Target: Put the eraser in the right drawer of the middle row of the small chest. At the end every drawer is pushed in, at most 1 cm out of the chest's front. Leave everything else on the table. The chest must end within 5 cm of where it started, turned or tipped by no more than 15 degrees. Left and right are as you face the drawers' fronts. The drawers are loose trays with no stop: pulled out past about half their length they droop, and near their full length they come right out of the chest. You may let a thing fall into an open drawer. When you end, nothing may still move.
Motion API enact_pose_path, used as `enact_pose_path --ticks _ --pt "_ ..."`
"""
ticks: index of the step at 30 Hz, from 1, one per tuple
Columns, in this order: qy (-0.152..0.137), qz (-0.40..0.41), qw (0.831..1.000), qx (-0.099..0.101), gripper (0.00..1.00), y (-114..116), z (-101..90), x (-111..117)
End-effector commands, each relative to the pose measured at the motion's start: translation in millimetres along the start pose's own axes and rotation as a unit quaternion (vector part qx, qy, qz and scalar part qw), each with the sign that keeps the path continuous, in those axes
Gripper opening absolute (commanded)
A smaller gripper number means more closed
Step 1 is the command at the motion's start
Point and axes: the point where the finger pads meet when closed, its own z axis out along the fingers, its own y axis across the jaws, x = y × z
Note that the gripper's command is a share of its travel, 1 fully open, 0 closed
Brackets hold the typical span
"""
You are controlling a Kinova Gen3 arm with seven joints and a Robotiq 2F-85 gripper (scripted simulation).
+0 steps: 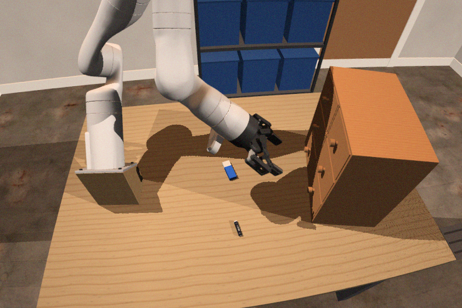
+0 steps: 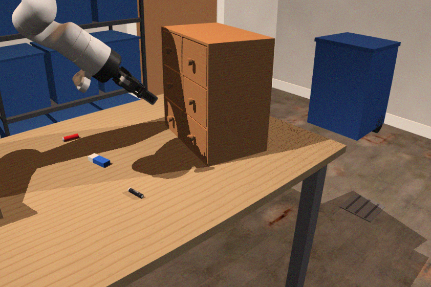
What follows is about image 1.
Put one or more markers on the blue and white eraser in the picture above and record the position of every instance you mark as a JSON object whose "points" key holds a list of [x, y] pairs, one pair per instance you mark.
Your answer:
{"points": [[229, 170]]}

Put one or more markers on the black aaa battery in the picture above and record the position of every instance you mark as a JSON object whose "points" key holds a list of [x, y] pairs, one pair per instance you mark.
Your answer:
{"points": [[238, 228]]}

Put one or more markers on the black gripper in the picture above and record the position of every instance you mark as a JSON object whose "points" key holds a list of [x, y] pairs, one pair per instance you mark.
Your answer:
{"points": [[254, 140]]}

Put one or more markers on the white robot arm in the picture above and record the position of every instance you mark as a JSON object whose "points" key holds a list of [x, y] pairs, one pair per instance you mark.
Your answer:
{"points": [[174, 78]]}

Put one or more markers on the small orange wooden chest of drawers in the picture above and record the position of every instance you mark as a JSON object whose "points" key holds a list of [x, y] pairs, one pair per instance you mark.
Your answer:
{"points": [[390, 151]]}

